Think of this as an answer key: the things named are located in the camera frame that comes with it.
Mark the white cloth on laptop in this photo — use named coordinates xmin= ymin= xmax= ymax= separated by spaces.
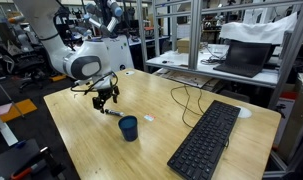
xmin=220 ymin=13 xmax=297 ymax=44

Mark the black office chair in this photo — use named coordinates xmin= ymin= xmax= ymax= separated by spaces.
xmin=4 ymin=33 xmax=52 ymax=94

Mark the cardboard box on shelf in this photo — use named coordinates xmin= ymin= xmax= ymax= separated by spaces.
xmin=177 ymin=37 xmax=194 ymax=53

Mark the black keyboard cable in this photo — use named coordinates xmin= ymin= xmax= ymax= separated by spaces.
xmin=170 ymin=77 xmax=215 ymax=130

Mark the aluminium frame shelf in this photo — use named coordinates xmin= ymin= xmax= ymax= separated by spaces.
xmin=136 ymin=0 xmax=303 ymax=179

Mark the black keyboard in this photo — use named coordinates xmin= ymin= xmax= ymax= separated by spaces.
xmin=167 ymin=100 xmax=240 ymax=180

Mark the black laptop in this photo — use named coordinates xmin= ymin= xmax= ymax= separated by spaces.
xmin=214 ymin=41 xmax=271 ymax=78

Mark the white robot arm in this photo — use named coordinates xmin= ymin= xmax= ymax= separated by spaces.
xmin=13 ymin=0 xmax=119 ymax=113

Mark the dark blue cup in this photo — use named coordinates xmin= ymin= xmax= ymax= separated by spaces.
xmin=118 ymin=116 xmax=138 ymax=142

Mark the black and white marker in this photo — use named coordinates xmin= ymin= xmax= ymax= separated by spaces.
xmin=105 ymin=109 xmax=125 ymax=117

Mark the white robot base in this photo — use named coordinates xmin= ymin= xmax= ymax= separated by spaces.
xmin=103 ymin=35 xmax=134 ymax=72

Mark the blue grey background robot arm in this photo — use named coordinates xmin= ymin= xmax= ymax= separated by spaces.
xmin=84 ymin=0 xmax=123 ymax=37

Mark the white table grommet cap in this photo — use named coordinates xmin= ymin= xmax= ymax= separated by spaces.
xmin=238 ymin=106 xmax=252 ymax=118

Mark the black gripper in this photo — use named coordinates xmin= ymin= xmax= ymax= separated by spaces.
xmin=92 ymin=85 xmax=120 ymax=113

